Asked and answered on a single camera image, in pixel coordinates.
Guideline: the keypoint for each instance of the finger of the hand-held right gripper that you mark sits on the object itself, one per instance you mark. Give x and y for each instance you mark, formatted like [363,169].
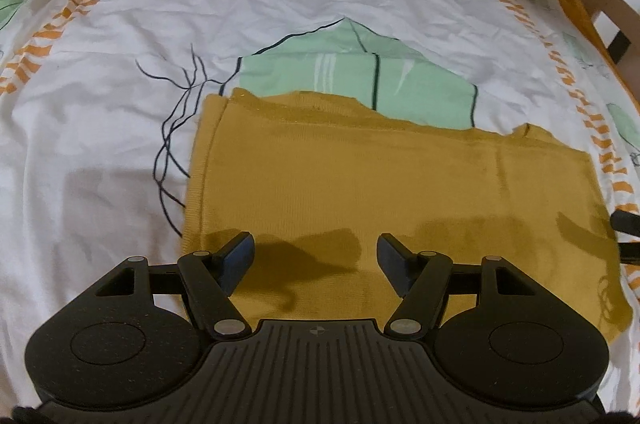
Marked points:
[627,222]
[631,252]

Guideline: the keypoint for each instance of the white leaf-print bed sheet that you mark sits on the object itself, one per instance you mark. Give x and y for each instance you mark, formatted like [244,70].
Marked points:
[125,153]

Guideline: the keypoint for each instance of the mustard yellow knit sweater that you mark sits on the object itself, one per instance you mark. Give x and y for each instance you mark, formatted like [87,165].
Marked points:
[380,184]

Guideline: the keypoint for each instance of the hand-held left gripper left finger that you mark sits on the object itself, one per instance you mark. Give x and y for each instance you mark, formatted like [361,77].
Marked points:
[239,258]

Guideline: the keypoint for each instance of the orange under sheet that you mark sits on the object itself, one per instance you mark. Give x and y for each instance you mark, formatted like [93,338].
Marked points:
[575,6]

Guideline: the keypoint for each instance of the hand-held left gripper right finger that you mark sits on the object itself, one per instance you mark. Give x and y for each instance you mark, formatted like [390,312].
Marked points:
[395,264]

